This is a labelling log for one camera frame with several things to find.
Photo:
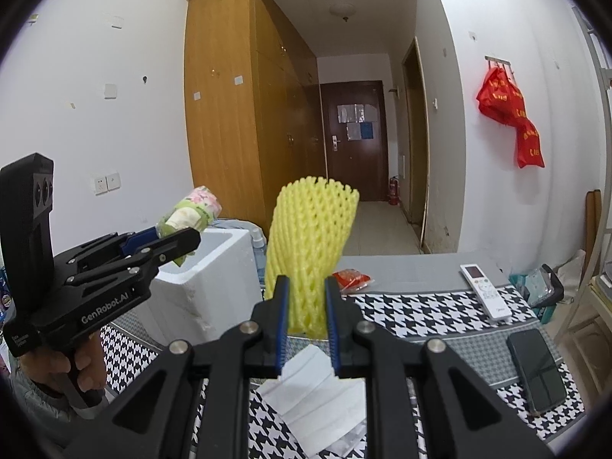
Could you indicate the teal plastic basket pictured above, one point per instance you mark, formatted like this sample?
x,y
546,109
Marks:
x,y
542,289

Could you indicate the dark brown entrance door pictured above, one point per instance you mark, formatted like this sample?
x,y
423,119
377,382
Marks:
x,y
356,139

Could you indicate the red hanging plastic bags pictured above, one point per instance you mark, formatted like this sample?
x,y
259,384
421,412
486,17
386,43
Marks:
x,y
500,99

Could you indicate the white tissue stack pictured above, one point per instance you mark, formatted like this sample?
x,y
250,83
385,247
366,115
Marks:
x,y
323,412

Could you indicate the red snack packet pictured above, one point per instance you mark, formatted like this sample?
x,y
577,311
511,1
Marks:
x,y
351,280

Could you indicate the yellow foam fruit net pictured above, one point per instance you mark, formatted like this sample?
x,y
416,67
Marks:
x,y
312,221

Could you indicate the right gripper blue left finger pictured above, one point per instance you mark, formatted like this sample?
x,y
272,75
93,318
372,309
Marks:
x,y
282,303

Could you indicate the wooden wardrobe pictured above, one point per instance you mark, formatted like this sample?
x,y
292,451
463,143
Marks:
x,y
253,113

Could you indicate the person's left hand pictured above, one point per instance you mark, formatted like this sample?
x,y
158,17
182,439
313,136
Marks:
x,y
43,365

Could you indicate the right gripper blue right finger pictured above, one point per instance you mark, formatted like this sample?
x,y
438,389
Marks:
x,y
331,289

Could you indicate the ceiling lamp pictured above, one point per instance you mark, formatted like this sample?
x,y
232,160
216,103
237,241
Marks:
x,y
343,10

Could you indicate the white remote control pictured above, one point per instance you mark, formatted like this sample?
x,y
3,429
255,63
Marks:
x,y
487,293

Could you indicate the wooden boards against wall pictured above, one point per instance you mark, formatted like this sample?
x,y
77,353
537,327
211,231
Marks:
x,y
593,211

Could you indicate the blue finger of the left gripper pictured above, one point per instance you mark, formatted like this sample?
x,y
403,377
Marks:
x,y
175,247
139,239

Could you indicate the light blue crumpled cloth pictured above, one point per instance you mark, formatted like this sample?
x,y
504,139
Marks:
x,y
235,224

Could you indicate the black smartphone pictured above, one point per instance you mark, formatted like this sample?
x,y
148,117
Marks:
x,y
538,374

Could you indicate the wall coat hook rack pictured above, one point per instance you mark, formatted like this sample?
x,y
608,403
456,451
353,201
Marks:
x,y
497,61

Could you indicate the white styrofoam box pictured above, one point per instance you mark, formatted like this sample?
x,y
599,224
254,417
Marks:
x,y
214,290

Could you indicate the side doorway wooden frame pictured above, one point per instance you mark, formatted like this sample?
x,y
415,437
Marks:
x,y
418,141

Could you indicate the houndstooth table cloth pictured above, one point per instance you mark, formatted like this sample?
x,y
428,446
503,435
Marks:
x,y
422,398

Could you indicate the clear blue spray bottle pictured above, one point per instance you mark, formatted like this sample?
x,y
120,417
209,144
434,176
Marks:
x,y
258,253

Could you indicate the white wall socket pair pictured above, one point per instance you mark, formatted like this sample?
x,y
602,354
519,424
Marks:
x,y
105,184

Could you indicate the red fire extinguisher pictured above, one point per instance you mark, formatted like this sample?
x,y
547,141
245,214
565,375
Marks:
x,y
393,191

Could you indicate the green plastic bag bundle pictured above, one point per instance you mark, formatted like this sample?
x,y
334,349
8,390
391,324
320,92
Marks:
x,y
197,211

